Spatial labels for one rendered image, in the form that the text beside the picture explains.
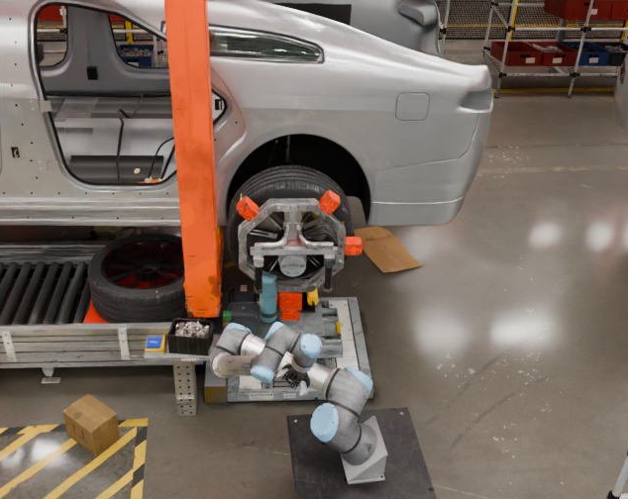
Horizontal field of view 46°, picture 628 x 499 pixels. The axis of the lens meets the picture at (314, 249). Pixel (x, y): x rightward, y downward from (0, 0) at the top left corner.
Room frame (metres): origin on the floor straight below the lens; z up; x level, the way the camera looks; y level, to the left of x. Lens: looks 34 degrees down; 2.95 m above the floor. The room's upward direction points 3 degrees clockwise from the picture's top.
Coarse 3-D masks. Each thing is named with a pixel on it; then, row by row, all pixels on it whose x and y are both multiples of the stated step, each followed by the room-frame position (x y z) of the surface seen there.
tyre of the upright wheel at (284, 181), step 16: (256, 176) 3.36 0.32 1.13; (272, 176) 3.30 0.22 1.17; (288, 176) 3.29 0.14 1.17; (304, 176) 3.30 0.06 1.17; (320, 176) 3.36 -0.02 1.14; (240, 192) 3.32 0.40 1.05; (256, 192) 3.20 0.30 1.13; (272, 192) 3.18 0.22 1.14; (288, 192) 3.19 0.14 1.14; (304, 192) 3.19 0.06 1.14; (320, 192) 3.21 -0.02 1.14; (336, 192) 3.31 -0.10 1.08; (352, 224) 3.23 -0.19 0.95
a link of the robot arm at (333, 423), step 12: (324, 408) 2.25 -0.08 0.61; (336, 408) 2.24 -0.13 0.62; (348, 408) 2.24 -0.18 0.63; (312, 420) 2.23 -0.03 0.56; (324, 420) 2.20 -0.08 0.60; (336, 420) 2.18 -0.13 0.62; (348, 420) 2.21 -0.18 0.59; (312, 432) 2.19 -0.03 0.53; (324, 432) 2.15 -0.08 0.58; (336, 432) 2.15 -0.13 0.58; (348, 432) 2.18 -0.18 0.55; (336, 444) 2.15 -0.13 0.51; (348, 444) 2.16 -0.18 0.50
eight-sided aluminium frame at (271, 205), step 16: (272, 208) 3.10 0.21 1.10; (288, 208) 3.11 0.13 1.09; (304, 208) 3.11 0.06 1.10; (240, 224) 3.14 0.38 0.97; (256, 224) 3.09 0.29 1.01; (336, 224) 3.13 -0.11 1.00; (240, 240) 3.08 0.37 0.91; (240, 256) 3.08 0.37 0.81; (336, 256) 3.13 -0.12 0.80; (320, 272) 3.16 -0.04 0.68; (336, 272) 3.13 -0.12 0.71; (288, 288) 3.11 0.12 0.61; (304, 288) 3.11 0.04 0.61
